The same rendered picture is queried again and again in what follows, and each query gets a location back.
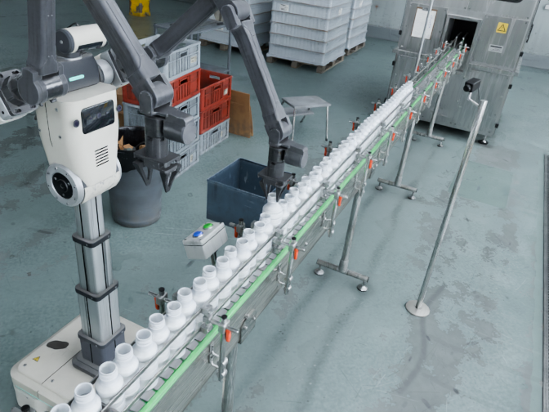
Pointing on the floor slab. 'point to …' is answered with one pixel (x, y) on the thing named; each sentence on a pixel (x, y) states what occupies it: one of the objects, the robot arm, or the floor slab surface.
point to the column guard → (139, 8)
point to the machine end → (477, 33)
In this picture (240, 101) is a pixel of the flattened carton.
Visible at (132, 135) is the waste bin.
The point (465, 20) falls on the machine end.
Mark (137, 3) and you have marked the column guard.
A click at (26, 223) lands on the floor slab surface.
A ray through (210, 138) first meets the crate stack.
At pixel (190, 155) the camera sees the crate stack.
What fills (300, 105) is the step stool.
